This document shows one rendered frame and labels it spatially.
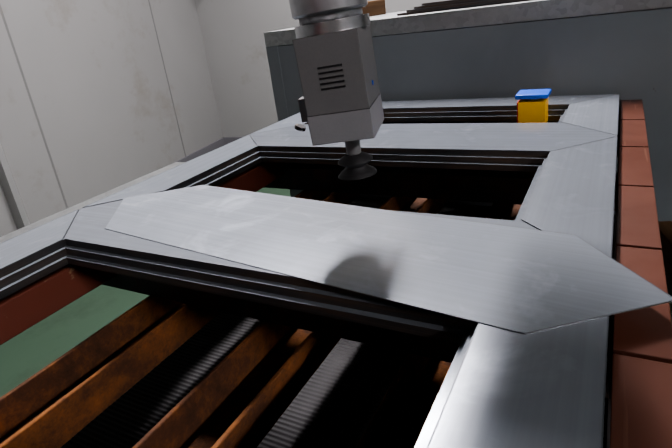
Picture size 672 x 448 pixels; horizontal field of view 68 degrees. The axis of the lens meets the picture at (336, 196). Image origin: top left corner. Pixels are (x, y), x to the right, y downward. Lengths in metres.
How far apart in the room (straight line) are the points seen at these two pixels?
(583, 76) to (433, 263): 0.85
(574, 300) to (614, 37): 0.88
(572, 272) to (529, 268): 0.04
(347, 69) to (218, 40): 4.10
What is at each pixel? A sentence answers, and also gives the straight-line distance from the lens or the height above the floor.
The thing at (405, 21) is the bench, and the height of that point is 1.04.
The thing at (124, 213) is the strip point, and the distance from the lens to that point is 0.81.
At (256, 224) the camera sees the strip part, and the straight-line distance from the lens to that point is 0.65.
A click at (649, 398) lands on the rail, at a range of 0.41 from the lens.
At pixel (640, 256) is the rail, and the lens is 0.58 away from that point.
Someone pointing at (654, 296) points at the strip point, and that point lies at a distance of 0.48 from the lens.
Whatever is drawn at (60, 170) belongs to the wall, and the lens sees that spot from 3.40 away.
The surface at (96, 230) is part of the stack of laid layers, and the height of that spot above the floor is 0.84.
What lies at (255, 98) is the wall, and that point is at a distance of 4.48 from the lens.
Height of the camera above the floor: 1.09
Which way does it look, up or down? 20 degrees down
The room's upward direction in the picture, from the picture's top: 8 degrees counter-clockwise
